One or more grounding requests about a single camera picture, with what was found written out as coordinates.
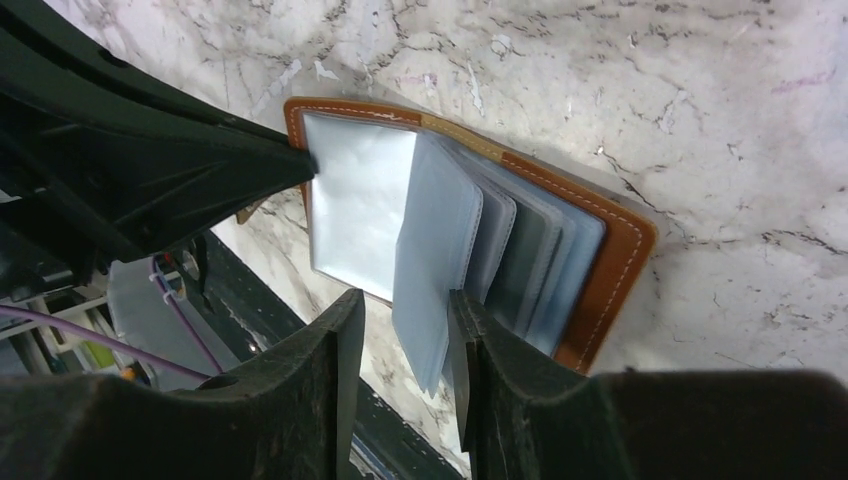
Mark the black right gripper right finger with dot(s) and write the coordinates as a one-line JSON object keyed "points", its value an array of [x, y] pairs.
{"points": [[523, 416]]}

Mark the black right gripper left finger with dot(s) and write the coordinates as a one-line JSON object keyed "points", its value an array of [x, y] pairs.
{"points": [[91, 426]]}

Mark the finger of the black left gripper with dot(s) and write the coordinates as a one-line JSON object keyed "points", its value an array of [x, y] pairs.
{"points": [[100, 156]]}

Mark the brown leather card holder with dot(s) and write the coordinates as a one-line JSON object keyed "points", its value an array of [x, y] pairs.
{"points": [[408, 206]]}

